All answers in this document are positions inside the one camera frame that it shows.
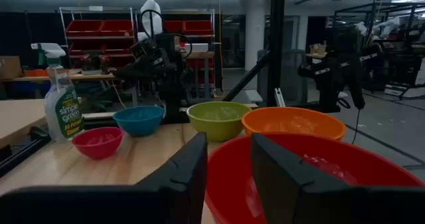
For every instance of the white bracket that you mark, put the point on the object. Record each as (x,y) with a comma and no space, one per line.
(279,97)

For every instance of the white box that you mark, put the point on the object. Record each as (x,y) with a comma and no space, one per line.
(196,47)

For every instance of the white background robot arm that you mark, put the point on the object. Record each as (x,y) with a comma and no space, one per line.
(151,18)

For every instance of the black vertical frame post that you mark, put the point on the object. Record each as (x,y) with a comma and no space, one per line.
(276,34)

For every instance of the small cardboard box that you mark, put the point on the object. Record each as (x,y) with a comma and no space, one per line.
(318,48)

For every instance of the dark device on workbench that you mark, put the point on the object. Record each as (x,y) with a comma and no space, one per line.
(92,64)

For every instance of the wooden workbench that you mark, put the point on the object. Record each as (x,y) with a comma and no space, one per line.
(33,78)

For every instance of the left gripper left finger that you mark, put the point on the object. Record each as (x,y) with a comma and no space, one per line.
(172,197)

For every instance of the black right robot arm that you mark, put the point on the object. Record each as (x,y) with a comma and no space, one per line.
(172,84)

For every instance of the small pink plastic bowl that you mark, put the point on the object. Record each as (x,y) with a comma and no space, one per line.
(98,148)

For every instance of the grey mesh chair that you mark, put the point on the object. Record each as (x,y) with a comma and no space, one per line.
(292,74)

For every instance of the black background frame rig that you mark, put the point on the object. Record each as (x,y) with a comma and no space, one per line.
(408,44)

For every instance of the red storage bin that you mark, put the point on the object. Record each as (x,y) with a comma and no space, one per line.
(117,27)
(197,27)
(173,26)
(84,28)

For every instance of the light wooden neighbour table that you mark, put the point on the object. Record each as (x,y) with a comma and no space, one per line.
(18,117)

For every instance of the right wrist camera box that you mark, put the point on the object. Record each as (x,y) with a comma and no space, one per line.
(142,48)

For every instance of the black background robot arm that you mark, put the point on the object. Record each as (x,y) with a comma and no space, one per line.
(335,71)

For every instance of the black diagonal frame brace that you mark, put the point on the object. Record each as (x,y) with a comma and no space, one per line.
(245,77)

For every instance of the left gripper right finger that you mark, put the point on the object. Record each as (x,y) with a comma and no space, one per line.
(299,197)

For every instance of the metal shelf rack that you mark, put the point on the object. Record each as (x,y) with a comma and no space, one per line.
(202,56)
(99,38)

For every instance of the large red plastic bowl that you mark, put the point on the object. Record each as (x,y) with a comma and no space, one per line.
(232,171)

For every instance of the orange plastic bowl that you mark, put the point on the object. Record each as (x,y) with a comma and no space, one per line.
(292,121)

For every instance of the simple green spray bottle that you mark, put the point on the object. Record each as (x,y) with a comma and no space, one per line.
(63,114)

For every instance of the blue plastic bowl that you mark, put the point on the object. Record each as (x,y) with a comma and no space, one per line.
(139,124)

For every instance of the white column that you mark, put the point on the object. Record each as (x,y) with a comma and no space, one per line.
(254,34)

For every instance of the green plastic bowl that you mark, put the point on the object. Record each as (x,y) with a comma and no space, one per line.
(216,127)

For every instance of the black table frame rail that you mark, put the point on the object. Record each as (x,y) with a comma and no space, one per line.
(20,154)

